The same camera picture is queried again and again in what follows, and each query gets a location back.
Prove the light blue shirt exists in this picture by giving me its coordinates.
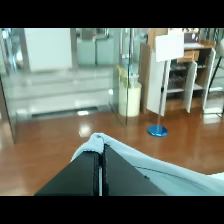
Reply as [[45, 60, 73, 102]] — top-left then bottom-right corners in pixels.
[[70, 132, 224, 197]]

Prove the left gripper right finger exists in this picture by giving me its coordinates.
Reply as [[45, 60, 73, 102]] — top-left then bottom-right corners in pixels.
[[102, 143, 167, 197]]

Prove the wooden cabinet with white doors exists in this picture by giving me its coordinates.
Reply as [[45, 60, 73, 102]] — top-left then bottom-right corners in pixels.
[[138, 28, 217, 116]]

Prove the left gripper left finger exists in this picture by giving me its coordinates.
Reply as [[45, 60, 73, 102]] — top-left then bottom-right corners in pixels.
[[34, 151, 101, 197]]

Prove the white sign on blue stand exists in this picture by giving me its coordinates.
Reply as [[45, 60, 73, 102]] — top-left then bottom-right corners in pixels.
[[147, 32, 185, 138]]

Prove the cream round bin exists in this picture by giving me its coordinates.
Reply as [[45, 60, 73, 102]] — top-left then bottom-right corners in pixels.
[[117, 82, 143, 118]]

